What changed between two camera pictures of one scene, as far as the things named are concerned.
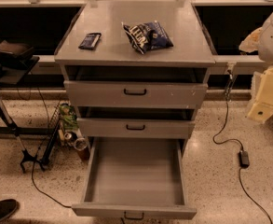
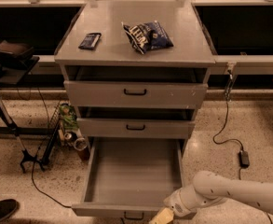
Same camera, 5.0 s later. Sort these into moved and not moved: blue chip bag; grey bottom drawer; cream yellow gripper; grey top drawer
Moved: cream yellow gripper
Not moved: blue chip bag; grey bottom drawer; grey top drawer
